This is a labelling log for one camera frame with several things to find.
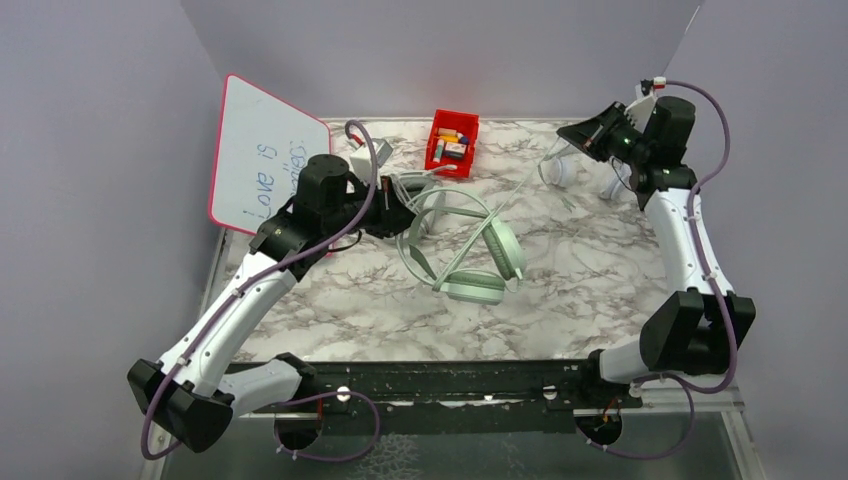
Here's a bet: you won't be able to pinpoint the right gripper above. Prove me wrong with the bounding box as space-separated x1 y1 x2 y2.
559 102 652 168

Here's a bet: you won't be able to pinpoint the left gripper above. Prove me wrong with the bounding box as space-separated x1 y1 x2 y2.
324 173 421 240

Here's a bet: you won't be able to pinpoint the green headphone cable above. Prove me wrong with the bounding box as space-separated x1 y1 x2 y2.
433 135 578 293

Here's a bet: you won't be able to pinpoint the green headphones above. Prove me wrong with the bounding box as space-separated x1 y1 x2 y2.
395 187 527 306

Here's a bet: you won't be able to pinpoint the grey white gaming headset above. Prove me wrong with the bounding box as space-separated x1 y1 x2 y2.
388 166 449 214

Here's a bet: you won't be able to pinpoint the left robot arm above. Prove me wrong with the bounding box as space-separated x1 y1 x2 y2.
127 154 414 453

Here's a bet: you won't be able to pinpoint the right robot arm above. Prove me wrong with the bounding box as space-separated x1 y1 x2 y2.
557 96 756 407

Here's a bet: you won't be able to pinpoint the white headphones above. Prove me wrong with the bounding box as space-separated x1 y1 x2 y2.
540 155 631 201

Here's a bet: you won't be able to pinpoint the white green glue stick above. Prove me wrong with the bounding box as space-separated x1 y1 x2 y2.
432 138 445 163

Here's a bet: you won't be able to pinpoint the white small box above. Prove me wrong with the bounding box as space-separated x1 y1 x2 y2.
442 142 467 160

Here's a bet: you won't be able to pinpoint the red plastic bin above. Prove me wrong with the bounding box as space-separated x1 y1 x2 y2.
424 109 479 179

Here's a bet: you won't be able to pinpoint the pink framed whiteboard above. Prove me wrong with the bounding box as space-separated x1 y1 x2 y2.
207 74 332 234

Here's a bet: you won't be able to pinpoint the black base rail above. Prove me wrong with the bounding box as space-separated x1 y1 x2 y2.
251 359 688 436

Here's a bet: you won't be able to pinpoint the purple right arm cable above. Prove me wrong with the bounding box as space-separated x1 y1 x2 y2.
574 80 739 460

